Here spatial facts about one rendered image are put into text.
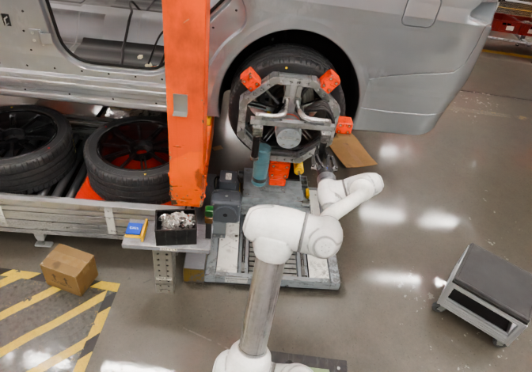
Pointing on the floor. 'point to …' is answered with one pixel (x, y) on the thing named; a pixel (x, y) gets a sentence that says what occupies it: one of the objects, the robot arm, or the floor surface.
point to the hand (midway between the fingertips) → (321, 151)
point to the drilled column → (165, 271)
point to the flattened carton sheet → (351, 151)
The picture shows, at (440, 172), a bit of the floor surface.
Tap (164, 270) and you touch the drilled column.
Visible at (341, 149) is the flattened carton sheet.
